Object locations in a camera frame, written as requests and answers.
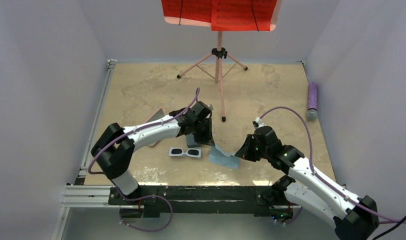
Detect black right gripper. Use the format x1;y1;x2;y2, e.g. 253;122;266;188
235;133;270;162

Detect grey glasses case green lining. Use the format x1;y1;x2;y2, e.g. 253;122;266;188
186;134;201;148

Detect blue cloth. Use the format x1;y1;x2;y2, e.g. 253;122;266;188
208;145;240;170

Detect white frame sunglasses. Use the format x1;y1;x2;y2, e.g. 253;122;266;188
168;147;202;158

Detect pink glasses case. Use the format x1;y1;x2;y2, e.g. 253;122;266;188
146;108;165;148

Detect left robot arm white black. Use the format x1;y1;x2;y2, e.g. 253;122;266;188
90;101;215;205

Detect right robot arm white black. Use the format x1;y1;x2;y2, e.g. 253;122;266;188
235;126;380;240

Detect purple microphone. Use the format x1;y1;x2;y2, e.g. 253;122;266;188
306;82;318;122

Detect pink music stand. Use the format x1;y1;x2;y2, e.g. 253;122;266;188
176;31;249;122

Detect red sheet music desk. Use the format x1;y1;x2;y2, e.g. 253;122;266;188
161;0;282;32

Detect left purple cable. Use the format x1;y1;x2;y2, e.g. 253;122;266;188
87;87;201;175

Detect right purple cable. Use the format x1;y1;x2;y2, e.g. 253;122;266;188
254;106;406;225

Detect black base frame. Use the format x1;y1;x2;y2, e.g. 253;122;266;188
108;185;296;222

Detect purple cable loop bottom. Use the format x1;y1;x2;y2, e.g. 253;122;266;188
116;194;174;233

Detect aluminium rail left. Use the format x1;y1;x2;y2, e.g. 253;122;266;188
51;59;118;240

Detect black cable bottom right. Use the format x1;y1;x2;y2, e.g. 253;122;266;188
371;208;406;240

